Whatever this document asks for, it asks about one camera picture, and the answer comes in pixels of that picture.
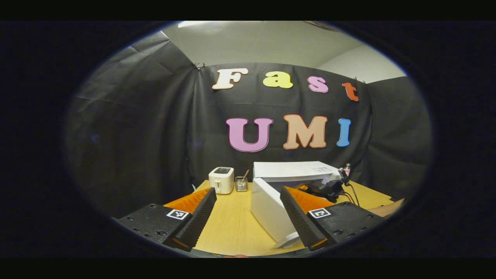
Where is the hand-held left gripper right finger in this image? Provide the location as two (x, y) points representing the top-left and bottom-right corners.
(280, 186), (386, 250)

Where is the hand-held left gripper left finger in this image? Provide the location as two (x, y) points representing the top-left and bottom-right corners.
(116, 188), (217, 251)

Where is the white microwave oven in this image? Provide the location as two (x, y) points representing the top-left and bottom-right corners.
(250, 161), (342, 248)

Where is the white toaster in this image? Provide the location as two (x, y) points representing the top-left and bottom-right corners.
(208, 167), (235, 195)

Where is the small glass holder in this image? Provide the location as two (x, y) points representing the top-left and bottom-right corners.
(235, 169), (250, 192)

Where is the black backdrop cloth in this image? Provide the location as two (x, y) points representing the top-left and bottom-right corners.
(66, 31), (432, 217)

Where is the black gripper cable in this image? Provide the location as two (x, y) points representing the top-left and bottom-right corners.
(341, 181), (361, 207)

